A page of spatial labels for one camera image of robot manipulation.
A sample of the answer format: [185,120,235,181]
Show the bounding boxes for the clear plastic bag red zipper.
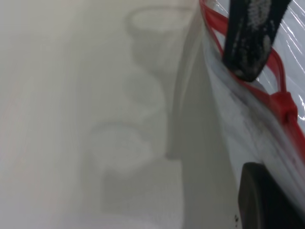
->
[190,0,305,229]

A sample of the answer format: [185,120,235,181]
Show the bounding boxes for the red zipper slider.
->
[270,91,299,125]

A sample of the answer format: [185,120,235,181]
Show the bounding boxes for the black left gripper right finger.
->
[237,161,305,229]

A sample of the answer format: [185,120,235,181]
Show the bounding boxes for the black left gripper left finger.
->
[222,0,293,83]

